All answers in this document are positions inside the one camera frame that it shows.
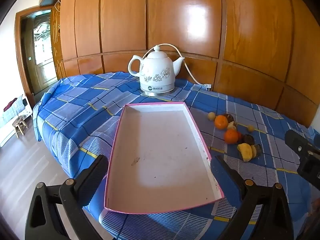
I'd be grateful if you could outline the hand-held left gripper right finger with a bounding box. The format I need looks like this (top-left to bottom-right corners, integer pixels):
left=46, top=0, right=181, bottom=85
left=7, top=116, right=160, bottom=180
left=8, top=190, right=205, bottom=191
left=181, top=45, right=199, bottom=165
left=210, top=155, right=294, bottom=240

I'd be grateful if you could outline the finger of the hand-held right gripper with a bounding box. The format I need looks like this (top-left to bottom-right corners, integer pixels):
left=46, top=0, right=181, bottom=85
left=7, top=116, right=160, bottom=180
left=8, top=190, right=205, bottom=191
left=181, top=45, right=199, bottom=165
left=284, top=129, right=320, bottom=155

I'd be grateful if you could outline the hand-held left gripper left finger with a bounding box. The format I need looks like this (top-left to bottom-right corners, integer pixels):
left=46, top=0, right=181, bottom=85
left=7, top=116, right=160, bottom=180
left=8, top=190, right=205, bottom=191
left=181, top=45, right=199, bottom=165
left=24, top=154, right=108, bottom=240

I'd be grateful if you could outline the yellow fruit piece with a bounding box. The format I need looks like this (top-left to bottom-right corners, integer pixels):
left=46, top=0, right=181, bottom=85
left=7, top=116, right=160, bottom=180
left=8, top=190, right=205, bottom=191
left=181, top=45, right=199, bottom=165
left=237, top=143, right=253, bottom=161

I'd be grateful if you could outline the dark-skinned pale fruit piece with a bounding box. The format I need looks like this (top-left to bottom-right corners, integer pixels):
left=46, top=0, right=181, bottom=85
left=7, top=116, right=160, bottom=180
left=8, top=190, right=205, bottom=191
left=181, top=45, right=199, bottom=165
left=251, top=144, right=262, bottom=159

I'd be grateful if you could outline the small orange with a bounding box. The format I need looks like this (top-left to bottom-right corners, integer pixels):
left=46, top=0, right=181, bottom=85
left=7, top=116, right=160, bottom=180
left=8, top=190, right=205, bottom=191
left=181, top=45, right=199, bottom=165
left=224, top=129, right=239, bottom=145

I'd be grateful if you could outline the dark oblong pastry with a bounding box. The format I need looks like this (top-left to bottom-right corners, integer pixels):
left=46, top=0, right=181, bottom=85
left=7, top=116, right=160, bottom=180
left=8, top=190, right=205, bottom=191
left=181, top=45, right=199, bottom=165
left=241, top=134, right=255, bottom=145

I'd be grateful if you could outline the large orange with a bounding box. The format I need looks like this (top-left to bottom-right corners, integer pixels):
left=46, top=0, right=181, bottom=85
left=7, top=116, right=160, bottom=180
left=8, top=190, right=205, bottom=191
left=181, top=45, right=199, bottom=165
left=214, top=115, right=229, bottom=130

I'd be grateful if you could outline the pink-edged white cardboard tray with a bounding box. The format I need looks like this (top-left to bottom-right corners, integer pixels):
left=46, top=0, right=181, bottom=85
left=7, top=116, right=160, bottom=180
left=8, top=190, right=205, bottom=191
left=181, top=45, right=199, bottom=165
left=104, top=102, right=225, bottom=215

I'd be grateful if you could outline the blue plaid cloth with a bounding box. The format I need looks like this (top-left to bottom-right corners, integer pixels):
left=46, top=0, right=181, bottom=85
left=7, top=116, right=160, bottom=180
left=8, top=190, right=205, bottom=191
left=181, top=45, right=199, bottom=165
left=32, top=71, right=320, bottom=240

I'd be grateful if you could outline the small wooden stool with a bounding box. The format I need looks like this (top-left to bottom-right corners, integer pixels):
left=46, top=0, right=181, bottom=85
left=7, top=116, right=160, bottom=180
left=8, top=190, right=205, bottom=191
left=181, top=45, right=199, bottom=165
left=12, top=116, right=28, bottom=138

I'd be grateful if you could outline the white rack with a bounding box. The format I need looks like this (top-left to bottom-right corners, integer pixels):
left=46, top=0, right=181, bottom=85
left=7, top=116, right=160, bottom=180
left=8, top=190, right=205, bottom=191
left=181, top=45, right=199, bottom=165
left=0, top=94, right=33, bottom=148

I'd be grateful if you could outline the dark red cloth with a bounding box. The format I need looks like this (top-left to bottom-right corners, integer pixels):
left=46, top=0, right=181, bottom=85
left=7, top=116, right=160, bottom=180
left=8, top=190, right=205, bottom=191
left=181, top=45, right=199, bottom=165
left=3, top=100, right=17, bottom=111

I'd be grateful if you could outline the white ceramic electric kettle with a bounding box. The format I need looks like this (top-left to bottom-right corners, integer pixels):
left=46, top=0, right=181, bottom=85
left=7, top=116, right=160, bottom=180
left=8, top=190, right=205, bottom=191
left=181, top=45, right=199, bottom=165
left=128, top=45, right=186, bottom=97

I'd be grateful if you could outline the wooden glass door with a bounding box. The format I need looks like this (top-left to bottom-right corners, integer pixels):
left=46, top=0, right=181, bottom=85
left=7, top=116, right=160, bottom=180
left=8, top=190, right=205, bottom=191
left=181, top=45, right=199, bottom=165
left=15, top=6, right=63, bottom=95

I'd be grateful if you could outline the wooden wardrobe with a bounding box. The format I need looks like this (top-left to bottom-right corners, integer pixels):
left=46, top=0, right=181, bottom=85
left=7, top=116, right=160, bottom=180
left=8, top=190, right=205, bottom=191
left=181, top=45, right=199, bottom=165
left=39, top=0, right=320, bottom=130

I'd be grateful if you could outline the white power cable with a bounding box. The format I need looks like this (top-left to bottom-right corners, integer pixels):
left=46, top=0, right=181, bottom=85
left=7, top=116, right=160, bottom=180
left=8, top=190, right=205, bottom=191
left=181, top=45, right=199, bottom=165
left=158, top=43, right=207, bottom=87

